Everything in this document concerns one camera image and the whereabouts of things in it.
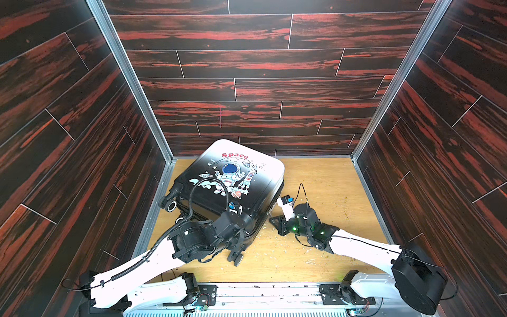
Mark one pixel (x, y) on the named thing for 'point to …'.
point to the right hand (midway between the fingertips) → (273, 216)
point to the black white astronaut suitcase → (247, 175)
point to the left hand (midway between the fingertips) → (242, 235)
